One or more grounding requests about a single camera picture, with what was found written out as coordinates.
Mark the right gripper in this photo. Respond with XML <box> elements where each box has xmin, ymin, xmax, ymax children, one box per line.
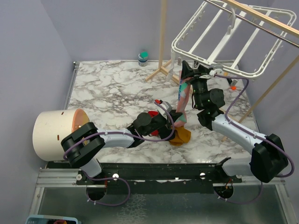
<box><xmin>181</xmin><ymin>60</ymin><xmax>211</xmax><ymax>108</ymax></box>

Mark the wooden clothes rack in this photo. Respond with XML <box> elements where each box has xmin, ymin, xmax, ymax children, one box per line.
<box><xmin>144</xmin><ymin>0</ymin><xmax>299</xmax><ymax>142</ymax></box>

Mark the pink sock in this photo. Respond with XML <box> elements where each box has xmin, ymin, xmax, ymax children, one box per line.
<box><xmin>174</xmin><ymin>70</ymin><xmax>191</xmax><ymax>127</ymax></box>

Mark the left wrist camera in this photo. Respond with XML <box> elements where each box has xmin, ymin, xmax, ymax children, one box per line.
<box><xmin>155</xmin><ymin>99</ymin><xmax>172</xmax><ymax>118</ymax></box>

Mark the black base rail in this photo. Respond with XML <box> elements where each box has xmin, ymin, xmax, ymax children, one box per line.
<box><xmin>38</xmin><ymin>162</ymin><xmax>242</xmax><ymax>197</ymax></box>

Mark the blue bin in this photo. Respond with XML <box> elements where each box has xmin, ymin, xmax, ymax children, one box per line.
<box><xmin>25</xmin><ymin>215</ymin><xmax>82</xmax><ymax>224</ymax></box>

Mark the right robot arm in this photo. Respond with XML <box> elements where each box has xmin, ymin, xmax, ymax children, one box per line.
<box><xmin>180</xmin><ymin>61</ymin><xmax>289</xmax><ymax>183</ymax></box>

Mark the teal lidded jar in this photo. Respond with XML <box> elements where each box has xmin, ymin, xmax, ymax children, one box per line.
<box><xmin>138</xmin><ymin>51</ymin><xmax>148</xmax><ymax>67</ymax></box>

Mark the white plastic sock hanger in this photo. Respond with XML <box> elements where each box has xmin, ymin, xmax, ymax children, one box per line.
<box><xmin>171</xmin><ymin>0</ymin><xmax>299</xmax><ymax>79</ymax></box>

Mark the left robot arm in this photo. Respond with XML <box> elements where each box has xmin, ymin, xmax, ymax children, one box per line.
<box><xmin>61</xmin><ymin>110</ymin><xmax>182</xmax><ymax>184</ymax></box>

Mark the red sock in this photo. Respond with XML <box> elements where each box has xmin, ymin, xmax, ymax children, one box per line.
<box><xmin>148</xmin><ymin>111</ymin><xmax>160</xmax><ymax>136</ymax></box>

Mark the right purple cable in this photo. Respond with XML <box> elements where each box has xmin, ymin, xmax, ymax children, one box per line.
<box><xmin>211</xmin><ymin>72</ymin><xmax>294</xmax><ymax>204</ymax></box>

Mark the black sock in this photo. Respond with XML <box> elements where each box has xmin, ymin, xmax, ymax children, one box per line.
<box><xmin>158</xmin><ymin>127</ymin><xmax>175</xmax><ymax>141</ymax></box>

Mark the black orange highlighter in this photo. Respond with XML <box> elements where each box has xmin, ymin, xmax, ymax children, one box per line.
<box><xmin>228</xmin><ymin>78</ymin><xmax>237</xmax><ymax>91</ymax></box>

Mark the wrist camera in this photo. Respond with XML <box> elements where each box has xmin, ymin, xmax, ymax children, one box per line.
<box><xmin>209</xmin><ymin>63</ymin><xmax>224</xmax><ymax>77</ymax></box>
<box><xmin>155</xmin><ymin>99</ymin><xmax>172</xmax><ymax>118</ymax></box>

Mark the white sock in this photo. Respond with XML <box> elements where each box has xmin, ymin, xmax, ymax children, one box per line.
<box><xmin>166</xmin><ymin>51</ymin><xmax>176</xmax><ymax>82</ymax></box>

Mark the cream cylindrical container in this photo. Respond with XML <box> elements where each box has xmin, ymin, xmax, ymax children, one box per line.
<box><xmin>32</xmin><ymin>108</ymin><xmax>89</xmax><ymax>161</ymax></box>

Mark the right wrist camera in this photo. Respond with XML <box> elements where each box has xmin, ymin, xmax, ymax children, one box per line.
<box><xmin>209</xmin><ymin>63</ymin><xmax>224</xmax><ymax>77</ymax></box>

